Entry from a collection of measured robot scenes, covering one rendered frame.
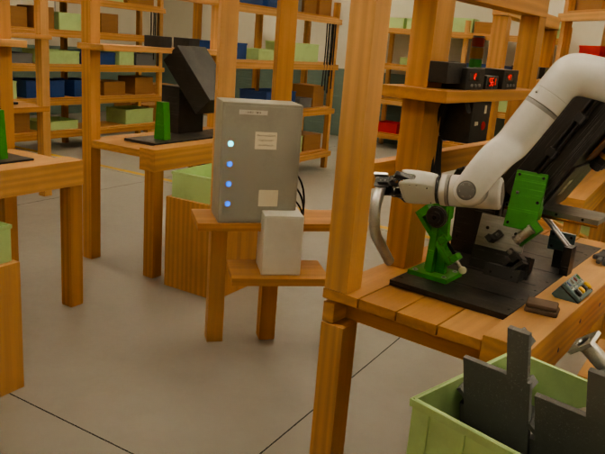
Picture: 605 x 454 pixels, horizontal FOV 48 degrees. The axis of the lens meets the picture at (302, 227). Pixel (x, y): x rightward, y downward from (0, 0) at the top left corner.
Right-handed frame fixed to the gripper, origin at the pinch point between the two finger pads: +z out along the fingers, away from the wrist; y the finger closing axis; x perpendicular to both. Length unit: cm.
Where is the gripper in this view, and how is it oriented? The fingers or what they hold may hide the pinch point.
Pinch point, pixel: (383, 186)
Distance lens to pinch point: 185.8
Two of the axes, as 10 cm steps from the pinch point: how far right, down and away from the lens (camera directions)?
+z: -9.1, -0.9, 4.1
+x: -2.9, 8.4, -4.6
